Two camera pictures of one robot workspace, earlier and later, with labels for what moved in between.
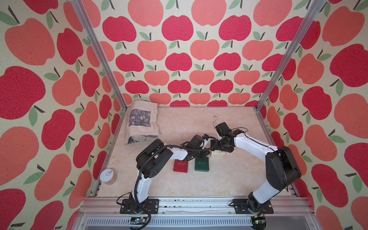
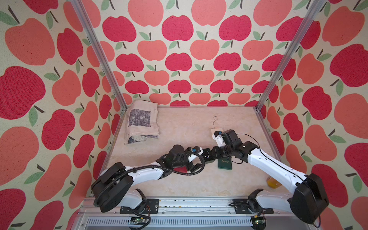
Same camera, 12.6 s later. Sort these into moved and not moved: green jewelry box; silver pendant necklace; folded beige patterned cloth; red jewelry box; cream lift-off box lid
Moved: cream lift-off box lid; green jewelry box
Not moved: folded beige patterned cloth; red jewelry box; silver pendant necklace
